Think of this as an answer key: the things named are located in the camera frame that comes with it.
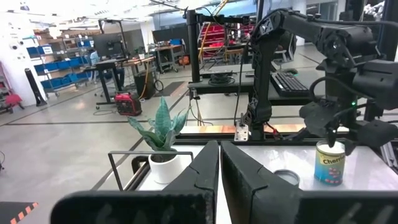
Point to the dark grey workstation desk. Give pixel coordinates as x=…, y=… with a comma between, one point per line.
x=224, y=88

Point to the black background desk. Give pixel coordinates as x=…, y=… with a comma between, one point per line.
x=109, y=65

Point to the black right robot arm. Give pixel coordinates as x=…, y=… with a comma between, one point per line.
x=264, y=77

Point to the black waste bin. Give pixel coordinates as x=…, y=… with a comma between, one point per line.
x=144, y=84

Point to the black keyboard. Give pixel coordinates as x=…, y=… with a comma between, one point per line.
x=289, y=84

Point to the blue storage bin shelf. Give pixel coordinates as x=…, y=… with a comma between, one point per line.
x=59, y=67

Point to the background work table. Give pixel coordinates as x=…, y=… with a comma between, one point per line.
x=168, y=53

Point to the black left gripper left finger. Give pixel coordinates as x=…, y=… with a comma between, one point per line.
x=199, y=174

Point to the black aluminium rig frame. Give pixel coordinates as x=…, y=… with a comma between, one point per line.
x=202, y=140

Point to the person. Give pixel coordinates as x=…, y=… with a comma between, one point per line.
x=94, y=57

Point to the Cherries tin can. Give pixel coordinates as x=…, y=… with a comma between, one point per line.
x=329, y=168

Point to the red stool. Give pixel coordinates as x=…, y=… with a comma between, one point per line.
x=13, y=100

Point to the black workstation stand post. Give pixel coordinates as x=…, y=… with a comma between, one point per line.
x=192, y=46

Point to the dark floor rug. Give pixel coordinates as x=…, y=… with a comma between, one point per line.
x=169, y=88

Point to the red portable generator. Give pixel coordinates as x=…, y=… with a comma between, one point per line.
x=127, y=104

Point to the green snake plant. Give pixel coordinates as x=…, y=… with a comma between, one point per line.
x=163, y=127

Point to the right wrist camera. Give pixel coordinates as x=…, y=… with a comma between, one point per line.
x=320, y=119

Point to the short green-label tin can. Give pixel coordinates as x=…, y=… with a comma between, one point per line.
x=289, y=175

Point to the black computer monitor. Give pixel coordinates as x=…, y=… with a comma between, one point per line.
x=107, y=45

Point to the white plant pot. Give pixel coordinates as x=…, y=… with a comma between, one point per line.
x=164, y=169

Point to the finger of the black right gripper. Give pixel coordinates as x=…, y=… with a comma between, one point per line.
x=349, y=147
x=332, y=138

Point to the black hazard-striped floor mat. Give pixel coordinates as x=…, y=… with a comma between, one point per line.
x=12, y=214

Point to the red storage bin rack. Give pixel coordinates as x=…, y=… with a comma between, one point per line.
x=217, y=34

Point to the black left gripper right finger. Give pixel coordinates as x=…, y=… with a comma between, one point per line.
x=242, y=174

